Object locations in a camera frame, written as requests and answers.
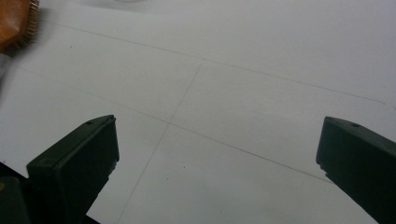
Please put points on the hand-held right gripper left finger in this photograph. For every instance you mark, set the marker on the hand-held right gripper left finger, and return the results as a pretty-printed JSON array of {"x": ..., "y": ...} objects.
[{"x": 71, "y": 168}]

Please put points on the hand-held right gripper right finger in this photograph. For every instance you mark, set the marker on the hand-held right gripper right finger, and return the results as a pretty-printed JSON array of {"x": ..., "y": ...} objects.
[{"x": 358, "y": 155}]

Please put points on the brown wooden hairbrush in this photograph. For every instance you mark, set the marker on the brown wooden hairbrush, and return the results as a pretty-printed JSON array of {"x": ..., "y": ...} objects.
[{"x": 12, "y": 18}]

